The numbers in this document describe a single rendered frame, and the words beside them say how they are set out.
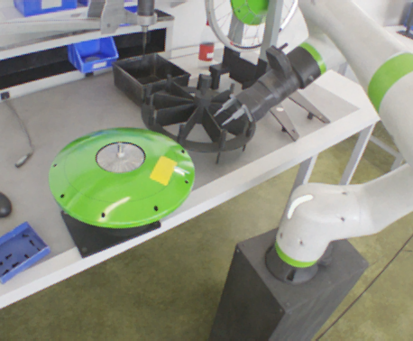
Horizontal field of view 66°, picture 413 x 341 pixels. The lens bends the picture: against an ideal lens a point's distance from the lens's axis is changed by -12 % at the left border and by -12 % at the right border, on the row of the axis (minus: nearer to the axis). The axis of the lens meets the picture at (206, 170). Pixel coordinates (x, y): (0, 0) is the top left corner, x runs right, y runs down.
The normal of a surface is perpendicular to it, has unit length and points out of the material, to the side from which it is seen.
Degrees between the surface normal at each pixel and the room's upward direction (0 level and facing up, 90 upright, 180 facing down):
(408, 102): 66
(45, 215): 0
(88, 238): 0
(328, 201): 9
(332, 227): 88
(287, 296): 0
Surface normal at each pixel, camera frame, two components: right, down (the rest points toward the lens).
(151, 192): 0.34, -0.52
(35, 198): 0.11, -0.77
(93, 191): 0.01, -0.56
